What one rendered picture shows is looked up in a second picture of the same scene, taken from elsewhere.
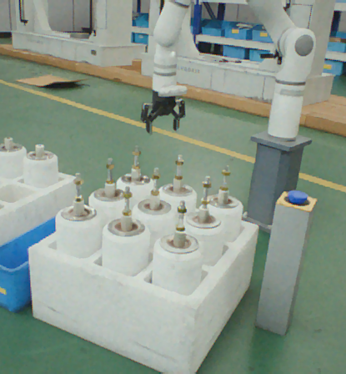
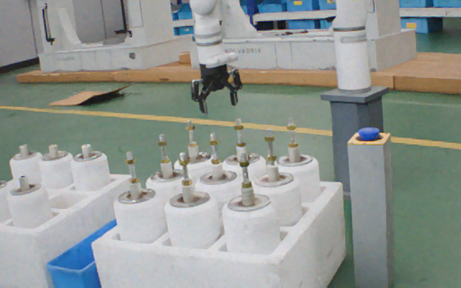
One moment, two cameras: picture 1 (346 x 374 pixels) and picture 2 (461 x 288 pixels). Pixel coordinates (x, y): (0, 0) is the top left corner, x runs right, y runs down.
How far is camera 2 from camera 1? 0.22 m
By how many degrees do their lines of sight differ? 6
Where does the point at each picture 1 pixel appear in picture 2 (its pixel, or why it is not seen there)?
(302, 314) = (405, 269)
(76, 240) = (138, 224)
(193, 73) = (253, 54)
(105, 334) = not seen: outside the picture
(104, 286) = (177, 266)
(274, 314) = (372, 270)
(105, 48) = (145, 48)
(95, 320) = not seen: outside the picture
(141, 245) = (208, 214)
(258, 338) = not seen: outside the picture
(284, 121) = (352, 71)
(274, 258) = (359, 206)
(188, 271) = (263, 229)
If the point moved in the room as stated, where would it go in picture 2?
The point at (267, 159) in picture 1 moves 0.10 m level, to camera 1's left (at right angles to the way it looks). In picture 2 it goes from (344, 118) to (308, 121)
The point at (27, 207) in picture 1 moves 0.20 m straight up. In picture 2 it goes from (82, 211) to (66, 127)
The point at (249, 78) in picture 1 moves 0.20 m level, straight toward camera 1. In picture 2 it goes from (320, 47) to (320, 51)
